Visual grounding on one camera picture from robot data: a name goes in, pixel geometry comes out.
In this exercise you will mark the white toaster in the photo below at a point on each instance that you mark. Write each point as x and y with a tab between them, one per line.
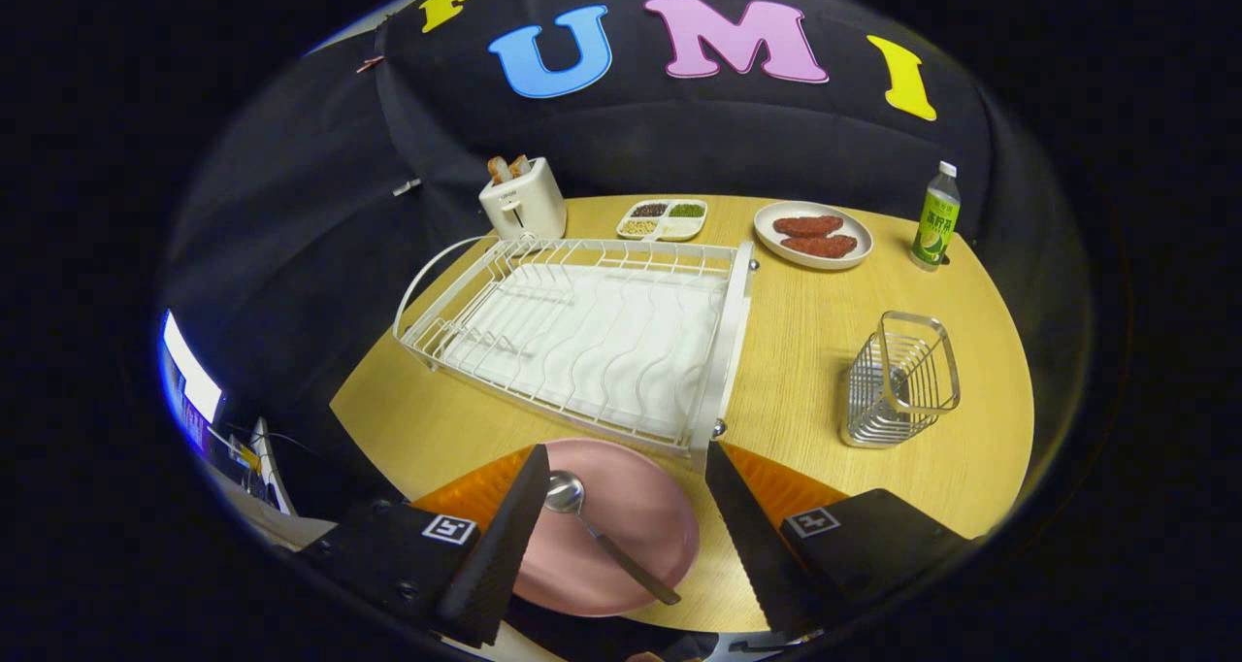
529	211

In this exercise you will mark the toast slice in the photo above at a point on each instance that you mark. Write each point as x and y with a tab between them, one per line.
521	165
500	170

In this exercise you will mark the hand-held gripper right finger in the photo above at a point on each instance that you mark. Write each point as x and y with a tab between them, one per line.
747	546

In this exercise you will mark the pink clip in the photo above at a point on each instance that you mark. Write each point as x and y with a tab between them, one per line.
369	63

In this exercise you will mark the pink plate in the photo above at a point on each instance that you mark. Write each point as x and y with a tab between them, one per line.
640	516

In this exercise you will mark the white clip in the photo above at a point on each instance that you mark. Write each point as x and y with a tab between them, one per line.
407	186

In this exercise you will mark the brown meat patty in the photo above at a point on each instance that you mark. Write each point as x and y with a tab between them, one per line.
820	247
808	225

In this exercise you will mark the green label plastic bottle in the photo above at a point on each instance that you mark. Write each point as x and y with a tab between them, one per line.
934	230

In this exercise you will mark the white divided grain tray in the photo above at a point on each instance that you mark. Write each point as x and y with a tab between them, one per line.
679	227

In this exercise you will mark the bright screen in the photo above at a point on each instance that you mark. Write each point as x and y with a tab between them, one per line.
191	376

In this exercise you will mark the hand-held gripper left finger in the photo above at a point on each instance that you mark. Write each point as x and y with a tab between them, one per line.
505	555

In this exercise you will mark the white plate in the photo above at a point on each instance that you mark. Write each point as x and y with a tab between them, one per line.
767	240

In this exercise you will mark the black backdrop cloth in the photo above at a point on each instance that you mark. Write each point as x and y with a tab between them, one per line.
679	138

